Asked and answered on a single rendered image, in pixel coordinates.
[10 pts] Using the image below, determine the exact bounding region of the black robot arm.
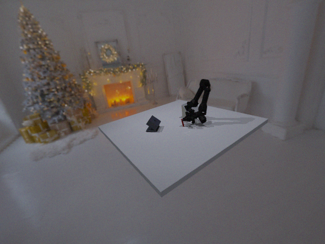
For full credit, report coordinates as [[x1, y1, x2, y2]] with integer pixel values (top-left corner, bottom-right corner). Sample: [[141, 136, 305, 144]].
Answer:
[[184, 79, 211, 123]]

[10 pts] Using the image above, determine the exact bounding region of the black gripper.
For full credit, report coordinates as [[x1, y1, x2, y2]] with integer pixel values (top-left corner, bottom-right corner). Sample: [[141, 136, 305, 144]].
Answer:
[[182, 112, 198, 124]]

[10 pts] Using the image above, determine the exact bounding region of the dark grey sloped panel with hole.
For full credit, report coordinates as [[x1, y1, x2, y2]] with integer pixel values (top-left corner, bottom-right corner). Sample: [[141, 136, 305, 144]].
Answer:
[[146, 115, 161, 132]]

